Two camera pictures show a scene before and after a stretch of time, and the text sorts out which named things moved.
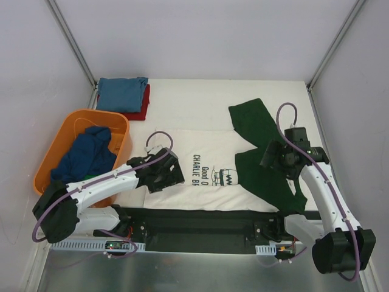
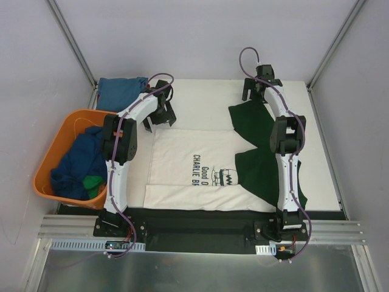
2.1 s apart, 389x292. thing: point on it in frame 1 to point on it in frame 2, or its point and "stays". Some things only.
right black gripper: (271, 155) to (251, 84)
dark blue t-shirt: (89, 155) stays
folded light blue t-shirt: (120, 94) stays
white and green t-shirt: (222, 170) stays
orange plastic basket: (72, 130) stays
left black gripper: (169, 171) to (162, 117)
